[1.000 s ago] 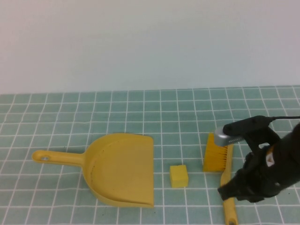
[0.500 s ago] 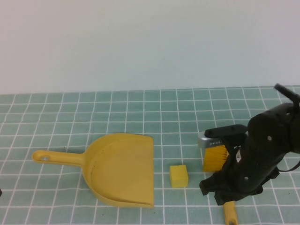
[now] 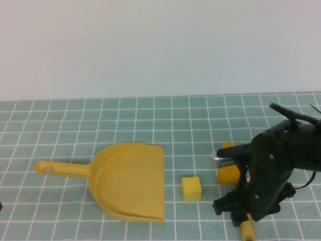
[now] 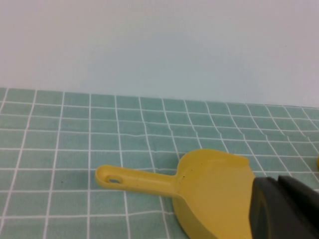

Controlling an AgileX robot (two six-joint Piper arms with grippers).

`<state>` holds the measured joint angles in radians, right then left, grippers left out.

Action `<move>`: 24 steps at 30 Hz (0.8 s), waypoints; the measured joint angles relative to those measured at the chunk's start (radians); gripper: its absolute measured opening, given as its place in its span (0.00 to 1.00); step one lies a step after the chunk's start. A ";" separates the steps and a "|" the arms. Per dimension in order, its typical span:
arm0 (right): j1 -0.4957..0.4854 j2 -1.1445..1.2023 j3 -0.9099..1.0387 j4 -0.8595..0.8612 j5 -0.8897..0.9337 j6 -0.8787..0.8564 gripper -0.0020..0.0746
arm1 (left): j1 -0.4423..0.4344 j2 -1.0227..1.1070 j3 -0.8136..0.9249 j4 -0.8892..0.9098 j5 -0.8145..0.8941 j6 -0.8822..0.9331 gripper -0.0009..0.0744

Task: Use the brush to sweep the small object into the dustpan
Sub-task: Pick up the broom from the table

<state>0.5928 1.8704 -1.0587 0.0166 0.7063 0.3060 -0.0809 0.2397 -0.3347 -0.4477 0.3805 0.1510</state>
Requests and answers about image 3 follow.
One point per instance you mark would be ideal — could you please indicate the yellow plastic dustpan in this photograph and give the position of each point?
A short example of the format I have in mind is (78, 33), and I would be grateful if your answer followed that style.
(130, 180)

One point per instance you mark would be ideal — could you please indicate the yellow hand brush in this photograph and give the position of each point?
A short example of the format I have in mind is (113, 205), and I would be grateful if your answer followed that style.
(227, 177)

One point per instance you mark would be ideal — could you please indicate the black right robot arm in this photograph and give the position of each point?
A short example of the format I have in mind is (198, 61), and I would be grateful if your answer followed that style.
(306, 150)

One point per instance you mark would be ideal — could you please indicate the yellow foam cube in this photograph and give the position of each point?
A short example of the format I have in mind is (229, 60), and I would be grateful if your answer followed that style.
(191, 189)

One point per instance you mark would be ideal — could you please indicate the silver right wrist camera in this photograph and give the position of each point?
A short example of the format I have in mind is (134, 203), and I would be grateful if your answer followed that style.
(218, 162)

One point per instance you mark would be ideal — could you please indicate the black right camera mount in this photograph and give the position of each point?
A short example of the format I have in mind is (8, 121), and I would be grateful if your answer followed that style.
(238, 149)

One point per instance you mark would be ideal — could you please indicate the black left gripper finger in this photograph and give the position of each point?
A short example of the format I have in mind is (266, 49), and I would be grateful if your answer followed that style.
(1, 206)

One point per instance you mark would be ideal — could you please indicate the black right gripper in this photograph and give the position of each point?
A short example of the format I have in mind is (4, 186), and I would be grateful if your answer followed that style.
(265, 175)

